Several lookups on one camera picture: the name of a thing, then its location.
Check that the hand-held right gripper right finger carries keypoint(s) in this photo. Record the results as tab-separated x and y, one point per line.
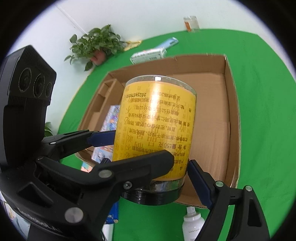
200	183

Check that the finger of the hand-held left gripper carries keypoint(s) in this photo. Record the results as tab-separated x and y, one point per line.
138	165
101	138

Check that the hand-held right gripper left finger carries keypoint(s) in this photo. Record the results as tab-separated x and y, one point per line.
106	160

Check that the colourful packet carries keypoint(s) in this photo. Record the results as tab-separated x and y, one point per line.
109	120

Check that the yellow label jar black lid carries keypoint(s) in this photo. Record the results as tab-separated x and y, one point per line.
157	115

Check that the large cardboard box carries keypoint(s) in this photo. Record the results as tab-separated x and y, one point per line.
208	104

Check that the pastel puzzle cube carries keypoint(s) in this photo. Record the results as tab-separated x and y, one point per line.
87	167

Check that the large leafy green plant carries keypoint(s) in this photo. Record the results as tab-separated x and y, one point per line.
48	129

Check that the white spray bottle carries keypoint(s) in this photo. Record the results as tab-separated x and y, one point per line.
192	226

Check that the white blue plastic package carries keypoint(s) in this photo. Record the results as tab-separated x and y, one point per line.
113	215

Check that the small potted green plant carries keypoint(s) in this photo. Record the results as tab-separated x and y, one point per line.
99	41

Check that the white green carton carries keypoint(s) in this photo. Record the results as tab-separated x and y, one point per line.
148	55

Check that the dried yellow leaves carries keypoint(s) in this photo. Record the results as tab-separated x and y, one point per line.
133	44

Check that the light blue slim case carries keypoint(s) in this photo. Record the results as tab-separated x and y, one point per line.
167	42

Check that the small glass jar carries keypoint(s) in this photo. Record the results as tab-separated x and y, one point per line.
191	24

